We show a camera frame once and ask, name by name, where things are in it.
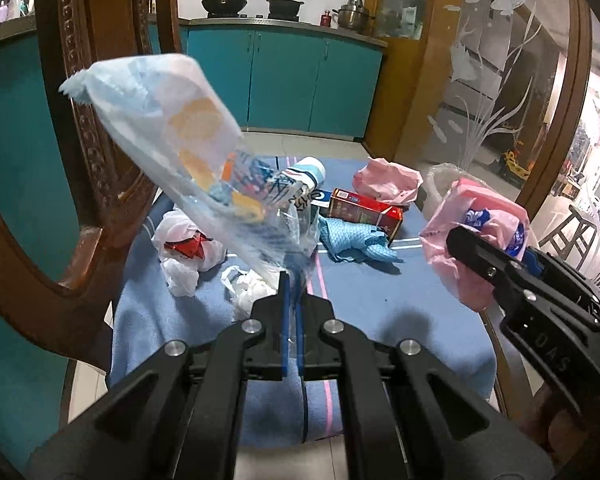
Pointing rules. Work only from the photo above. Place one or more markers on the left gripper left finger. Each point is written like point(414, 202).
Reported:
point(178, 415)

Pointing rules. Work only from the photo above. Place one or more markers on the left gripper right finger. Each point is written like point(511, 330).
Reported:
point(405, 415)

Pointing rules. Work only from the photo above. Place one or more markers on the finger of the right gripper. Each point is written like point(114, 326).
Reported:
point(485, 273)

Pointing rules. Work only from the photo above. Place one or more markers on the pink plastic bag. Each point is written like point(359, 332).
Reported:
point(492, 216)

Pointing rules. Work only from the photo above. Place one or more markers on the small white bag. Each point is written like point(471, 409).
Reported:
point(244, 288)

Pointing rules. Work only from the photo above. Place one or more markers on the pink paper wrapper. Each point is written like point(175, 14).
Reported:
point(388, 182)

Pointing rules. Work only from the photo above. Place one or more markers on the white red plastic bag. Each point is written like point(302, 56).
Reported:
point(184, 252)

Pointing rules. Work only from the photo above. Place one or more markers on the red carton box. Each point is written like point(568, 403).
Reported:
point(355, 208)

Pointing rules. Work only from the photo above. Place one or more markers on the clear blue printed plastic bag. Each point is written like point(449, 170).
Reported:
point(163, 113)

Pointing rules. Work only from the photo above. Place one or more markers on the blue white paper cup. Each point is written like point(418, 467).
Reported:
point(302, 179)

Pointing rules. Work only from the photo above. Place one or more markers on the teal kitchen cabinets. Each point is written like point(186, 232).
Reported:
point(272, 80)

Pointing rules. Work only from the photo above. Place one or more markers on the wooden stool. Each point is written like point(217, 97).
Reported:
point(576, 235)

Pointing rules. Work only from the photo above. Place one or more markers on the yellow toy truck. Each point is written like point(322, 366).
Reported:
point(510, 168)

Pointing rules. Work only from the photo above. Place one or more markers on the etched glass sliding door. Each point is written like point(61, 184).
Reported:
point(493, 72)

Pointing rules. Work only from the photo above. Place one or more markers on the steel stock pot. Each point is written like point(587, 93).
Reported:
point(353, 15)

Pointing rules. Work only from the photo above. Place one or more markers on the glass display cabinet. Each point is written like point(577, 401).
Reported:
point(397, 23)

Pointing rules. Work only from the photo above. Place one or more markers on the small red bottle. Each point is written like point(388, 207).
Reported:
point(326, 19)

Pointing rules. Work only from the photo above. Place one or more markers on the black cooking pot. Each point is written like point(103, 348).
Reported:
point(285, 10)

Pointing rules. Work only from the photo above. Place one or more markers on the black wok with lid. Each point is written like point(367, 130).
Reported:
point(223, 8)

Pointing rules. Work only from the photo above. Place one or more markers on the carved wooden chair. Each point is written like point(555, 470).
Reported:
point(111, 194)

